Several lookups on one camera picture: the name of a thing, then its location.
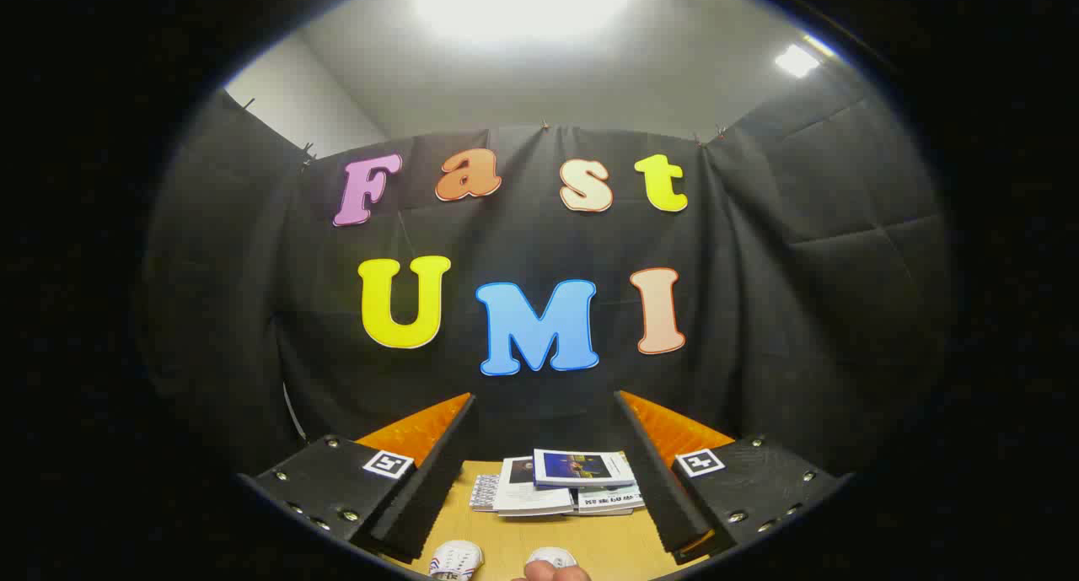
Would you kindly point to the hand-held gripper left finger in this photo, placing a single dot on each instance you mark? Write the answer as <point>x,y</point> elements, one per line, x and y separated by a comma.
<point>324,488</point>

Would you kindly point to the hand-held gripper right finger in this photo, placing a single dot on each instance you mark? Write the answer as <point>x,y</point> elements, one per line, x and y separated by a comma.
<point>759,484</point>

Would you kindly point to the white canvas shoe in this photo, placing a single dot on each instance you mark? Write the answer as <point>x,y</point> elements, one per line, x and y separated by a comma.
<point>550,556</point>
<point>455,560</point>

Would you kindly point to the teal and white book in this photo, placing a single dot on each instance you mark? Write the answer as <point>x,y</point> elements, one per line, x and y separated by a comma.
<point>611,498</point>

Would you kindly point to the blue picture cover book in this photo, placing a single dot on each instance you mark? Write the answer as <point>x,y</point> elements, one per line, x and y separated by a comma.
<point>582,467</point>

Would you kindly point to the large white book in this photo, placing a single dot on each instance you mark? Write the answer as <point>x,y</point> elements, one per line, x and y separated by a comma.
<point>531,497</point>

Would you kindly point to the small ceiling light panel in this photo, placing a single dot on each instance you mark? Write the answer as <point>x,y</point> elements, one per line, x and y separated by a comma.
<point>797,60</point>

